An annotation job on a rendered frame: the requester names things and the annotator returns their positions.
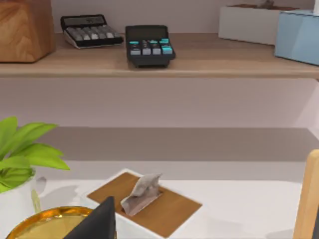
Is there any wooden shelf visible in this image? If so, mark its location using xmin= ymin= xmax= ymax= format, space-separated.
xmin=0 ymin=32 xmax=319 ymax=80

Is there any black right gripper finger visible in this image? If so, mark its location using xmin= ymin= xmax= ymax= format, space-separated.
xmin=63 ymin=196 xmax=117 ymax=239

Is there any black calculator with grey keys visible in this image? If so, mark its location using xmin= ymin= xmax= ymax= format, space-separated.
xmin=60 ymin=14 xmax=125 ymax=49

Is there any green plant in white pot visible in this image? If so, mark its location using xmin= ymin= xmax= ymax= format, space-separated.
xmin=0 ymin=116 xmax=71 ymax=239

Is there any gold trophy cup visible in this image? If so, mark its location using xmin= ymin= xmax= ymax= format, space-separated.
xmin=4 ymin=189 xmax=118 ymax=239

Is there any white tissue box wooden lid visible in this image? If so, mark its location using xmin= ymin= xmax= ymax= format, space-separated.
xmin=79 ymin=168 xmax=203 ymax=239

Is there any wooden block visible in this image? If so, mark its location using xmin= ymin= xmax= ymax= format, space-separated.
xmin=0 ymin=0 xmax=57 ymax=63

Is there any white tissue box brown lid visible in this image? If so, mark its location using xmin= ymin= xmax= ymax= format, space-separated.
xmin=218 ymin=0 xmax=301 ymax=46

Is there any black calculator with teal keys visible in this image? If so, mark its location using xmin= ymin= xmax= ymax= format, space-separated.
xmin=125 ymin=24 xmax=176 ymax=69

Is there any light blue box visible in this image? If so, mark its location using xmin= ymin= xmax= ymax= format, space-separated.
xmin=274 ymin=9 xmax=319 ymax=66

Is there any pale wooden frame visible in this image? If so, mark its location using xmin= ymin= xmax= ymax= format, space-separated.
xmin=292 ymin=149 xmax=319 ymax=239

